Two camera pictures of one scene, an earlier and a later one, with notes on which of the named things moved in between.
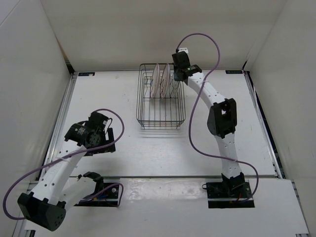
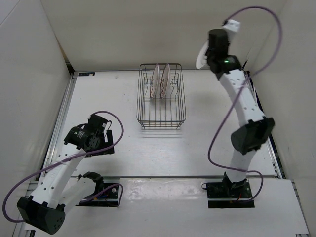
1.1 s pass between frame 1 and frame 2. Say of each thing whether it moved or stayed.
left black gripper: stayed
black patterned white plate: moved
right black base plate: stayed
